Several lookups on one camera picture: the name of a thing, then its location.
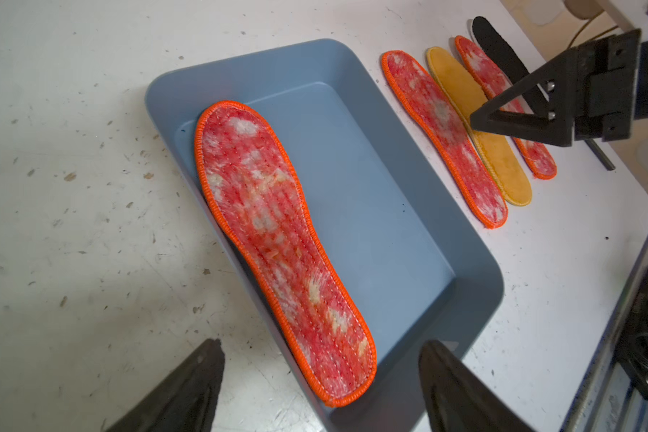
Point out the blue-grey storage box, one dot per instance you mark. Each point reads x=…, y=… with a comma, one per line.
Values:
x=408, y=255

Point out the black hex key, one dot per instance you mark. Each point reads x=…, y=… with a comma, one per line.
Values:
x=600, y=155

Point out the black insole right side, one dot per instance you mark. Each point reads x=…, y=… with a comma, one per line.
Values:
x=501, y=53

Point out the yellow insole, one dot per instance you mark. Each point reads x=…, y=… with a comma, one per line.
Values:
x=467, y=98

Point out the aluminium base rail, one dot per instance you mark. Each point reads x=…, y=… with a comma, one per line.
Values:
x=613, y=395

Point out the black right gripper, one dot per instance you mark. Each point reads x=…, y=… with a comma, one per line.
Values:
x=596, y=90

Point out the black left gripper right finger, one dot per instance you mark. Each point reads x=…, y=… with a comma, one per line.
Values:
x=455, y=399

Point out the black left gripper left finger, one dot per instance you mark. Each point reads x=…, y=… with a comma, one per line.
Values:
x=186, y=400

